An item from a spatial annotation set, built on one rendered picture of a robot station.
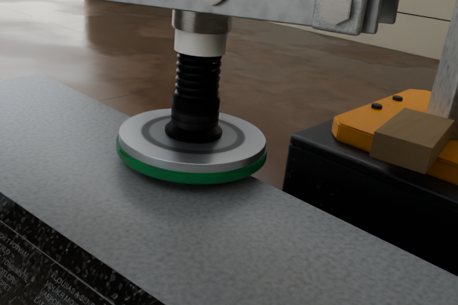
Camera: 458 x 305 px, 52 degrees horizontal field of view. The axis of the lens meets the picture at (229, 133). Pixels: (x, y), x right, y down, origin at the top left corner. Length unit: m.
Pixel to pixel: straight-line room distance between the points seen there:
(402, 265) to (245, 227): 0.18
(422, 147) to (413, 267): 0.33
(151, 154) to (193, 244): 0.15
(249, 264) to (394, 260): 0.17
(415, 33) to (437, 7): 0.41
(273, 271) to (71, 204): 0.25
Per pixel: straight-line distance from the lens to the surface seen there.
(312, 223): 0.60
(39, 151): 0.74
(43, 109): 0.91
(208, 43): 0.62
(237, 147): 0.66
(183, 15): 0.62
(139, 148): 0.63
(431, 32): 6.76
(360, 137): 1.02
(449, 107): 1.07
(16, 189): 0.65
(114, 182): 0.65
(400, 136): 0.88
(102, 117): 0.87
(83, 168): 0.69
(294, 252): 0.54
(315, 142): 1.02
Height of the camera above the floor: 1.11
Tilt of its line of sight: 22 degrees down
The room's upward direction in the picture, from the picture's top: 6 degrees clockwise
